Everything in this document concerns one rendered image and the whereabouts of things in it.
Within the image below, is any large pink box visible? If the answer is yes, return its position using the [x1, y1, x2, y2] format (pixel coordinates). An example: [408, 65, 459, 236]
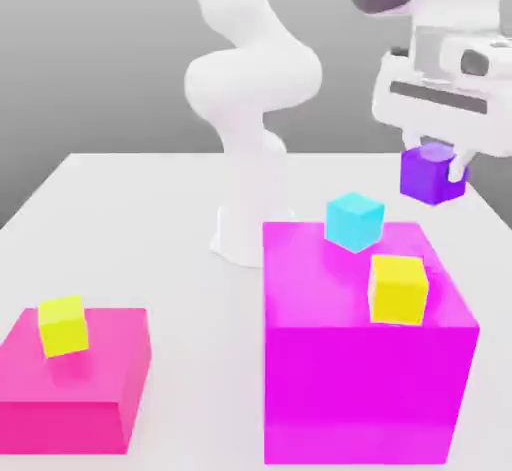
[0, 307, 153, 456]

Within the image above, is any small lime yellow cube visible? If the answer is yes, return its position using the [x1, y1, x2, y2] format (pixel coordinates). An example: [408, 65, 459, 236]
[38, 294, 90, 359]

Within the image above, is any small cyan cube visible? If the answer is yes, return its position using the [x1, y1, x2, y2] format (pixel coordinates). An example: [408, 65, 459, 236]
[324, 192, 386, 255]

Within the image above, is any large magenta box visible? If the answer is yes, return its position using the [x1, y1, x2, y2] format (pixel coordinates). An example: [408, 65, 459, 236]
[262, 221, 481, 467]

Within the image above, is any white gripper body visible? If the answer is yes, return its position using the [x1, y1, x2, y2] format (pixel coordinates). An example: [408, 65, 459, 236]
[371, 51, 512, 159]

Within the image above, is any small purple cube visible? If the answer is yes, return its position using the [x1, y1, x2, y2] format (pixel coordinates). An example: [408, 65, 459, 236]
[399, 139, 468, 207]

